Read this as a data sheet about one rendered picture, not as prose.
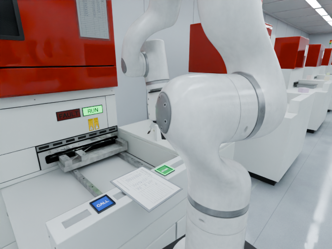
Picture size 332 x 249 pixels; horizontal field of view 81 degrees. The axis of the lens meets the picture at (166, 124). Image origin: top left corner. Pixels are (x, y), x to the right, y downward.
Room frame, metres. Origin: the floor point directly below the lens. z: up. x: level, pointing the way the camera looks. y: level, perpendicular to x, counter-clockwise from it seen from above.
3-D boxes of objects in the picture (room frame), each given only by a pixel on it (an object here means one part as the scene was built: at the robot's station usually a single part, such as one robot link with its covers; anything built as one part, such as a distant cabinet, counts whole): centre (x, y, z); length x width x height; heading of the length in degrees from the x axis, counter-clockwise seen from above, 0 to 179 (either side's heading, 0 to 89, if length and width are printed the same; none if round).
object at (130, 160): (0.94, 0.16, 0.84); 0.50 x 0.02 x 0.03; 45
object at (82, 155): (0.92, 0.44, 0.89); 0.08 x 0.03 x 0.03; 45
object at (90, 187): (0.74, 0.35, 0.84); 0.50 x 0.02 x 0.03; 45
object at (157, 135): (0.97, 0.05, 1.03); 0.06 x 0.04 x 0.13; 45
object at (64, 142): (1.01, 0.47, 0.96); 0.44 x 0.01 x 0.02; 135
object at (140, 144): (1.08, -0.04, 0.89); 0.62 x 0.35 x 0.14; 45
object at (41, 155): (1.01, 0.47, 0.89); 0.44 x 0.02 x 0.10; 135
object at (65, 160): (0.87, 0.50, 0.89); 0.08 x 0.03 x 0.03; 45
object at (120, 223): (0.57, 0.09, 0.89); 0.55 x 0.09 x 0.14; 135
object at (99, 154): (0.98, 0.39, 0.87); 0.36 x 0.08 x 0.03; 135
